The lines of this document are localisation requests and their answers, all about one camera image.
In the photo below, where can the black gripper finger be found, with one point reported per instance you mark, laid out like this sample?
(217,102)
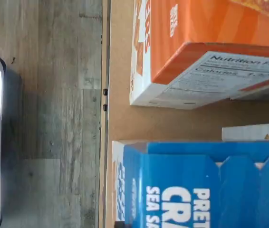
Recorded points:
(120,225)

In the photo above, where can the blue sea salt crackers box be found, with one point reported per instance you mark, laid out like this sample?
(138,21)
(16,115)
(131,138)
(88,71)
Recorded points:
(184,178)
(248,133)

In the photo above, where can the black metal shelf unit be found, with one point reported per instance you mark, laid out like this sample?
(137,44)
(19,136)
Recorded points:
(172,123)

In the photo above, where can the orange cheddar pretzel crackers box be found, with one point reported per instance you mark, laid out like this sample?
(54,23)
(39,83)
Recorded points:
(196,28)

